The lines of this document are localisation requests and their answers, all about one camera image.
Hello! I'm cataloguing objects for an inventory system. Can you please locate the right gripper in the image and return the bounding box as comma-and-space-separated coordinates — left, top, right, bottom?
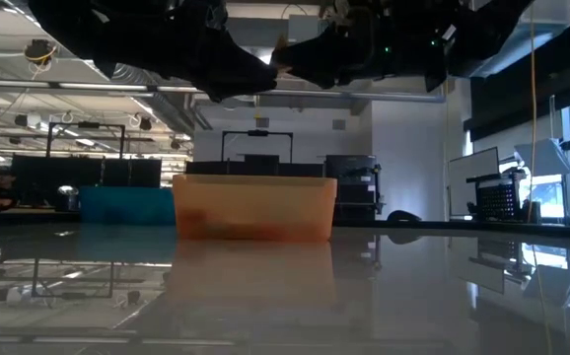
269, 0, 452, 91

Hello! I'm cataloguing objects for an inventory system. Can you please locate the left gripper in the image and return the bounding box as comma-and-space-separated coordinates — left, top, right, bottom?
164, 0, 279, 104

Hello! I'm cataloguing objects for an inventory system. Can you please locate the grey ceiling box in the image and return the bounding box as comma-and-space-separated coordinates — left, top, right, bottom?
287, 14, 321, 44

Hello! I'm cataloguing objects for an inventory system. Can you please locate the silver ceiling pipe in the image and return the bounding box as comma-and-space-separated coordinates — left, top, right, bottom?
0, 78, 447, 104

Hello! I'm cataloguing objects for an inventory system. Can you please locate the black bench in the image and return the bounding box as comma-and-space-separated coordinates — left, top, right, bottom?
184, 154, 325, 178

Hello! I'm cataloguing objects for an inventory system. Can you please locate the black cabinet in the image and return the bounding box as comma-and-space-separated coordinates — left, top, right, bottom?
324, 154, 384, 222

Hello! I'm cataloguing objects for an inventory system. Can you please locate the orange plastic bin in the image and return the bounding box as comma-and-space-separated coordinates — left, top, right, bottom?
172, 173, 338, 243

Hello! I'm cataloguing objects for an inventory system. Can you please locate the black monitor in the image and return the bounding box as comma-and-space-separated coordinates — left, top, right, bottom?
8, 155, 103, 203
102, 157, 163, 189

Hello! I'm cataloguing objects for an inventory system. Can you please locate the blue plastic bin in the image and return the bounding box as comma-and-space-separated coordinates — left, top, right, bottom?
78, 185, 177, 227

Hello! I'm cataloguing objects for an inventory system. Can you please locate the white board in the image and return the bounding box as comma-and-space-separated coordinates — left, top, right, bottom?
449, 146, 502, 218

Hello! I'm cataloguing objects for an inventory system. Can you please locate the black ceiling device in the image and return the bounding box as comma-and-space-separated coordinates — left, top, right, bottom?
22, 38, 58, 66

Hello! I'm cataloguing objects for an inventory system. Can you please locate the black perforated basket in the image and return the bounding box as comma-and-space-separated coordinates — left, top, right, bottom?
475, 177, 522, 222

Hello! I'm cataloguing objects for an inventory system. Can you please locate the black rig frame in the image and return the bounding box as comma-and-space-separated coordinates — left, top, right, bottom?
45, 121, 126, 160
221, 129, 295, 164

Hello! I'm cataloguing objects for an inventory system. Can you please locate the black table frame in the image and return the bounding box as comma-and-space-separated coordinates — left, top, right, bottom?
332, 219, 570, 243

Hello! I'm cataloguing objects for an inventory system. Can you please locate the yellow hanging cable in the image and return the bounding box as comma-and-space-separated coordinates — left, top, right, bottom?
527, 19, 538, 223

